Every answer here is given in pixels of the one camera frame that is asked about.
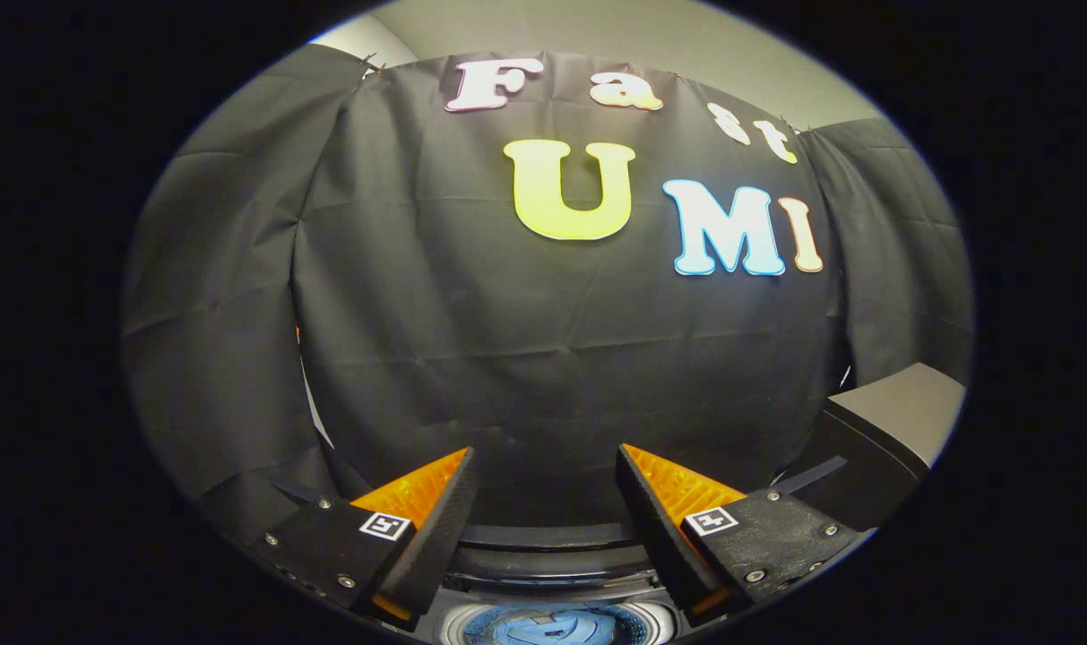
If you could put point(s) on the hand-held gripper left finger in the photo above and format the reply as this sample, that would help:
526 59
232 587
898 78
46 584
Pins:
435 528

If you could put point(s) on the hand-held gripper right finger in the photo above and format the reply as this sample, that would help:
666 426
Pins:
655 528

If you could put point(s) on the dark grey washing machine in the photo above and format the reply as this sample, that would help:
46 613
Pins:
453 627

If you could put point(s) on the light blue polo shirt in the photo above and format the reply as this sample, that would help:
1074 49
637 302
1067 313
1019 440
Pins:
543 627

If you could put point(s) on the black backdrop cloth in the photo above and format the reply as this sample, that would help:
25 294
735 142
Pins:
507 358

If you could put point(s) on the grey cabinet with dark top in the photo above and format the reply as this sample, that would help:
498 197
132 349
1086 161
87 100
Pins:
901 412

